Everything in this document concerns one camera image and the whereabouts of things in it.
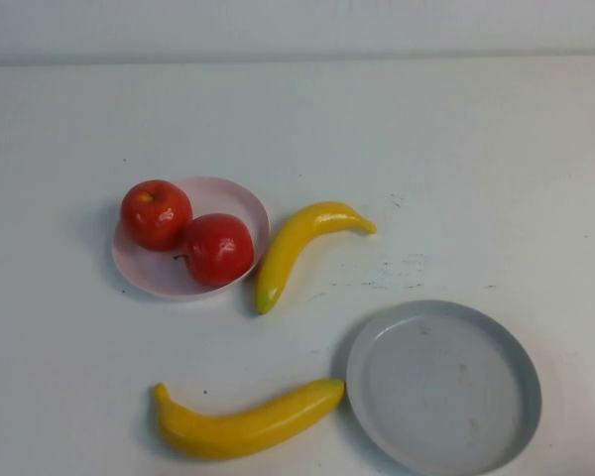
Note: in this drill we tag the yellow plastic banana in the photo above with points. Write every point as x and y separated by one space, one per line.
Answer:
238 431
287 248

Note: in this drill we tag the dark red apple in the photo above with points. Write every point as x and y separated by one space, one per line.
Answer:
218 250

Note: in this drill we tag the red apple with yellow top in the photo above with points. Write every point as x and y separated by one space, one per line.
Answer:
156 215

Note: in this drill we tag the pink round plate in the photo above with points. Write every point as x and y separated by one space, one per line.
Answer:
223 191

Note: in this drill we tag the grey round plate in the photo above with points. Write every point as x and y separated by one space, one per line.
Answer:
441 392

